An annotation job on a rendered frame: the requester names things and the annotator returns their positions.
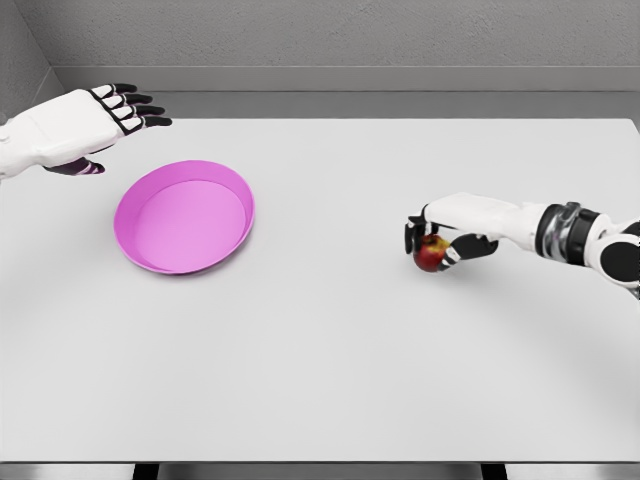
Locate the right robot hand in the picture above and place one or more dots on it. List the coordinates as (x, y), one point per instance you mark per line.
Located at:
(465, 210)

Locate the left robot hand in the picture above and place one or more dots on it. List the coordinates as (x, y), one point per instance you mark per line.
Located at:
(75, 122)

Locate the red apple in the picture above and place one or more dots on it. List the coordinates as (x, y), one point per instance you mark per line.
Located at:
(428, 256)

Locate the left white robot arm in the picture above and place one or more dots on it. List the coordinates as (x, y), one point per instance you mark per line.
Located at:
(12, 150)

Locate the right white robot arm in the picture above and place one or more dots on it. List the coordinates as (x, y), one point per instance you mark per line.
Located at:
(570, 235)

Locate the pink round plate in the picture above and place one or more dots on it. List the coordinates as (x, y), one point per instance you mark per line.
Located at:
(187, 220)

